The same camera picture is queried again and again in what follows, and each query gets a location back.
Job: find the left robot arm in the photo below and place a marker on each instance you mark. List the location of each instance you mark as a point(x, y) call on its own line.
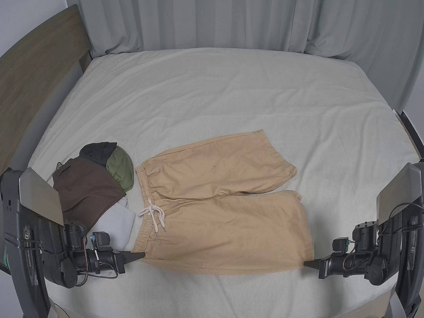
point(36, 240)

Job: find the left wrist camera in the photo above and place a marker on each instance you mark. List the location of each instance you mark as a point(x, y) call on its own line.
point(102, 239)

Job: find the black garment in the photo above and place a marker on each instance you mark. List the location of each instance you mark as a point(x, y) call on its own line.
point(97, 151)

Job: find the dark brown garment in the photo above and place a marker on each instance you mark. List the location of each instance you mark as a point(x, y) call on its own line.
point(87, 187)

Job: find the pale green curtain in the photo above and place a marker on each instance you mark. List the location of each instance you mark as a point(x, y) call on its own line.
point(185, 12)
point(364, 18)

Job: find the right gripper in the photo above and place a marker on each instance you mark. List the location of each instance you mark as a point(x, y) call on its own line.
point(333, 267)

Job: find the olive green garment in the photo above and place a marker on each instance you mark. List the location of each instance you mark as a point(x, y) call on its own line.
point(122, 171)

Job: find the bed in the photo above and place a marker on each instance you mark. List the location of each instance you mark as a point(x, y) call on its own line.
point(212, 91)

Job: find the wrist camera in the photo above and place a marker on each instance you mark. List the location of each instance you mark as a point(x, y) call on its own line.
point(102, 239)
point(340, 245)

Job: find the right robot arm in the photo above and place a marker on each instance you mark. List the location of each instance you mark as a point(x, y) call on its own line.
point(400, 243)

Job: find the pale grey garment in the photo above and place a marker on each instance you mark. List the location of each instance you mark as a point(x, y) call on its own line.
point(117, 220)

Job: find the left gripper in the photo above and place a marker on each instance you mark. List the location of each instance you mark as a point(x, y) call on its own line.
point(107, 262)

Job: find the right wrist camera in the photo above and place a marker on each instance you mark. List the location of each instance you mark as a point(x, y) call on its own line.
point(340, 245)

